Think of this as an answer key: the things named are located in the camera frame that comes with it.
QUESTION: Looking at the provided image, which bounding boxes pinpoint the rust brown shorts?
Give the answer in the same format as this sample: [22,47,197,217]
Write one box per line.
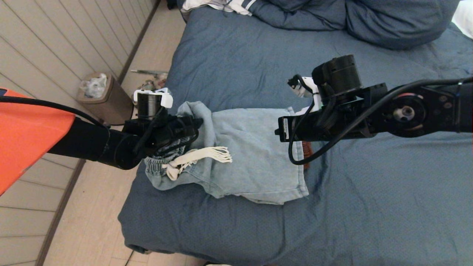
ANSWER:
[301,142,313,170]

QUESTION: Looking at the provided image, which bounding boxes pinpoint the light blue denim shorts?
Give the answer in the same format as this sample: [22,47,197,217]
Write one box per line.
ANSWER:
[144,101,309,205]

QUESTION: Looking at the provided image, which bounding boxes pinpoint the multicoloured rag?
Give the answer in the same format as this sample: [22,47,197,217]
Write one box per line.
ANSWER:
[140,78,167,90]

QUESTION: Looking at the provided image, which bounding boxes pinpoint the thin silver metal rod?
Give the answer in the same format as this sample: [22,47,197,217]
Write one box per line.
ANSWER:
[131,70,169,77]

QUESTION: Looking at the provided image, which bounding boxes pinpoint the brown trash bin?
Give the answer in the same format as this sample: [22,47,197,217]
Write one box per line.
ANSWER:
[77,73,134,126]

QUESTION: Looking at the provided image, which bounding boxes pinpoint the clear plastic bin bag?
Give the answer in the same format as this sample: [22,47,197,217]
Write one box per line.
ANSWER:
[81,75,109,99]

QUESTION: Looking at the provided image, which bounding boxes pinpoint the blue bed cover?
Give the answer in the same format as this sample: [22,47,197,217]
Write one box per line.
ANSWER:
[118,0,473,266]

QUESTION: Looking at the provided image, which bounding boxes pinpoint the crumpled blue duvet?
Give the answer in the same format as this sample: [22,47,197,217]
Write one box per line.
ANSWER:
[251,0,460,50]

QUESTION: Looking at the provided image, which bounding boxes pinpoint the white striped garment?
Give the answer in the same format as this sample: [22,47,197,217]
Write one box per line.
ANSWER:
[182,0,259,16]

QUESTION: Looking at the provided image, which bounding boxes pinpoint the white pillow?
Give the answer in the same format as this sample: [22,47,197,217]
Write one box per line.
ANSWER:
[452,0,473,39]

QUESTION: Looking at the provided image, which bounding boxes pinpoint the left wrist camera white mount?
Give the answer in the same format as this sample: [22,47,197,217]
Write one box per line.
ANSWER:
[133,88,173,109]

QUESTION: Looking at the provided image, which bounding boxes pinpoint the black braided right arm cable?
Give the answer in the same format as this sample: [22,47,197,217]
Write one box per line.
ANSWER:
[320,83,335,122]

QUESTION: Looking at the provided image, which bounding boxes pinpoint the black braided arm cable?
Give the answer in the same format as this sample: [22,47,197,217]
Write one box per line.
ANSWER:
[0,94,165,156]
[320,83,335,122]

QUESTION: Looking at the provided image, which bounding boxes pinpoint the smooth black right arm cable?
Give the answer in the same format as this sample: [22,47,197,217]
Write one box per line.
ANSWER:
[287,76,473,166]

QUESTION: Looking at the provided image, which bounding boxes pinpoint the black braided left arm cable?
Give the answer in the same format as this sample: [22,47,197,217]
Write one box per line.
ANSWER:
[0,94,165,156]

